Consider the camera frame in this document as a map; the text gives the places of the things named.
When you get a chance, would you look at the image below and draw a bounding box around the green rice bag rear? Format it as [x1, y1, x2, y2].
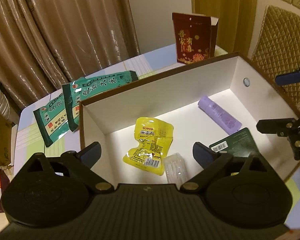
[33, 93, 71, 147]

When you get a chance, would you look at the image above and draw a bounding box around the quilted gold chair cover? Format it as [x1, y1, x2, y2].
[251, 4, 300, 110]

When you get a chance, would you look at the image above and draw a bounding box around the dark red gift bag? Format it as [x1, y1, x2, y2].
[172, 12, 218, 64]

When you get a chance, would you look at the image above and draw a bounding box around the green rice bag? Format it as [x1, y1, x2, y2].
[33, 93, 71, 147]
[62, 70, 139, 132]

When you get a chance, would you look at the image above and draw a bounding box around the beige curtain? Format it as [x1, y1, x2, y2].
[0, 0, 140, 109]

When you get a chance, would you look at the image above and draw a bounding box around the clear plastic floss box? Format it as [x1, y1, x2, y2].
[163, 153, 189, 188]

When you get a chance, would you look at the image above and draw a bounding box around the dark green packet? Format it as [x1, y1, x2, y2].
[209, 128, 259, 157]

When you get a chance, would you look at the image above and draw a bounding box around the green rice bag front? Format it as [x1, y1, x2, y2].
[62, 70, 139, 132]

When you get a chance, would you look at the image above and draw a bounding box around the golden yellow curtain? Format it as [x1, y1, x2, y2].
[191, 0, 257, 56]

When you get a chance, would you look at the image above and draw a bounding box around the brown white cardboard box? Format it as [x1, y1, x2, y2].
[79, 51, 300, 188]

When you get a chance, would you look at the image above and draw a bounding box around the yellow snack pouch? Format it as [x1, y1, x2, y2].
[123, 117, 174, 176]

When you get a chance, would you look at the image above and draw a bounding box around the purple cream tube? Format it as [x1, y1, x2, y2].
[198, 96, 242, 135]

